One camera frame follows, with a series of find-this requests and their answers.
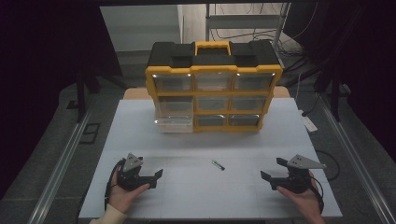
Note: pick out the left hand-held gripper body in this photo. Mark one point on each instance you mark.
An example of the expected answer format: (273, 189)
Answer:
(130, 179)

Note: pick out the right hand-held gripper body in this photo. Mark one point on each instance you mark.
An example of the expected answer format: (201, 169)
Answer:
(297, 180)

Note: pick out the clear plastic drawer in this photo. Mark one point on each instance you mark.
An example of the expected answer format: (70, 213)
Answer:
(174, 125)

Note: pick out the small metal screw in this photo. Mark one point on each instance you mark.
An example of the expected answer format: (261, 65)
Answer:
(218, 165)

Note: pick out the yellow black drawer organizer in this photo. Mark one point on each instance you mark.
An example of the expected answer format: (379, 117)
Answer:
(214, 67)

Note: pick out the person's right hand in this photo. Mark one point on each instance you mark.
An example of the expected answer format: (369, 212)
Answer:
(303, 200)

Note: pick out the person's left hand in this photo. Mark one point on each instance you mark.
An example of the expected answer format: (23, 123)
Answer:
(123, 199)

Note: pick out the white power strip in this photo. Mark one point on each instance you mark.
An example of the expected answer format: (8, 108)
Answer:
(309, 123)

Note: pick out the black metal stand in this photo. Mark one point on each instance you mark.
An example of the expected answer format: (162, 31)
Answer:
(81, 93)
(335, 96)

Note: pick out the dark curtain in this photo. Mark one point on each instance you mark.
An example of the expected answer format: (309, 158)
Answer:
(46, 77)
(367, 68)

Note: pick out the black rectangular floor frame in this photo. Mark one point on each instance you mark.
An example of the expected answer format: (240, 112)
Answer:
(90, 133)

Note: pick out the aluminium floor rail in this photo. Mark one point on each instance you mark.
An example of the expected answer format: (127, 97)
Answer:
(59, 174)
(358, 161)

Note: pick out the grey metal shelf frame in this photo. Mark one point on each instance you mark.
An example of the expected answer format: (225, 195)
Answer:
(246, 21)

